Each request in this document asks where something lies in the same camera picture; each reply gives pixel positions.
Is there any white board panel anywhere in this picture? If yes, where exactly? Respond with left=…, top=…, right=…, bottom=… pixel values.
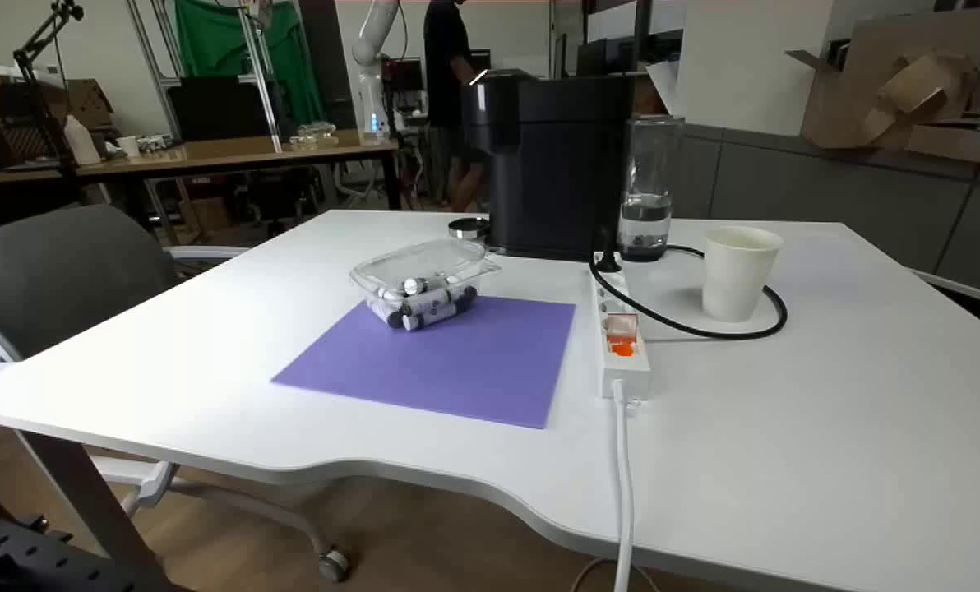
left=682, top=0, right=839, bottom=140

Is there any grey table leg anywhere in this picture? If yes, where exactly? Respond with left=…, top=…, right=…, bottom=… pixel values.
left=11, top=427, right=172, bottom=592

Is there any wooden table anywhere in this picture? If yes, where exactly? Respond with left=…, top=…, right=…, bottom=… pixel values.
left=0, top=127, right=405, bottom=240

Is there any black perforated rack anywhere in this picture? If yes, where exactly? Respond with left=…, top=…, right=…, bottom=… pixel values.
left=0, top=505, right=174, bottom=592

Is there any white jug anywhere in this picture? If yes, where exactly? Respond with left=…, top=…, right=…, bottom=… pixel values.
left=63, top=112, right=106, bottom=168

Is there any open cardboard box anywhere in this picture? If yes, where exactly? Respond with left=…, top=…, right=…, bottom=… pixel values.
left=787, top=4, right=980, bottom=158

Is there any purple mat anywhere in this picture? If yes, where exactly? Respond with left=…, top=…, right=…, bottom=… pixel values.
left=271, top=292, right=579, bottom=432

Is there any white tube orange band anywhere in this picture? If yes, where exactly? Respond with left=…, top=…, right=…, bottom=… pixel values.
left=445, top=278, right=484, bottom=309

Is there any grey office chair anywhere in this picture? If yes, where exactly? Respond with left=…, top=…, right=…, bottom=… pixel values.
left=0, top=199, right=355, bottom=585

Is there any black coffee machine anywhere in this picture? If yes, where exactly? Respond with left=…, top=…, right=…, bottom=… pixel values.
left=466, top=66, right=637, bottom=262

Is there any white power strip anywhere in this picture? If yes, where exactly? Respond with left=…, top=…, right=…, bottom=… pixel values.
left=587, top=265, right=656, bottom=403

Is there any black monitor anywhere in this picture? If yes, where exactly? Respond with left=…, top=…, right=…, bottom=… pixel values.
left=165, top=77, right=275, bottom=144

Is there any brown cardboard box stack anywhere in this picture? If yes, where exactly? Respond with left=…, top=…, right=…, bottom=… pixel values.
left=0, top=77, right=116, bottom=168

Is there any green cloth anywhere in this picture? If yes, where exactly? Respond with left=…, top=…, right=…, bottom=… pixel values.
left=172, top=0, right=325, bottom=127

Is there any clear plastic bag with items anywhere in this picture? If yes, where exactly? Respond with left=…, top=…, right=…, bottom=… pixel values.
left=349, top=235, right=504, bottom=336

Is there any white power cable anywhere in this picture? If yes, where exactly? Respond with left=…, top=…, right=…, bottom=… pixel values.
left=607, top=376, right=637, bottom=592

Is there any white paper cup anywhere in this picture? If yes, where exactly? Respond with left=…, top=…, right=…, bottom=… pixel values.
left=702, top=223, right=787, bottom=326

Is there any white tube brown band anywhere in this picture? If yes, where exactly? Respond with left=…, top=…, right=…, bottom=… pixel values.
left=370, top=286, right=405, bottom=323

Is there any grey counter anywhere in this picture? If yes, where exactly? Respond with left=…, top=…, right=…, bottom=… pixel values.
left=664, top=120, right=980, bottom=300

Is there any glass carafe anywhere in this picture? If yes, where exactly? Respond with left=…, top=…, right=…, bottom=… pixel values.
left=616, top=112, right=676, bottom=262

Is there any black power cable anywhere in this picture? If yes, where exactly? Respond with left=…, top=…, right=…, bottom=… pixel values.
left=587, top=240, right=793, bottom=341

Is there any black round lid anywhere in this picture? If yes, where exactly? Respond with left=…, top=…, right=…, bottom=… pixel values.
left=448, top=214, right=496, bottom=242

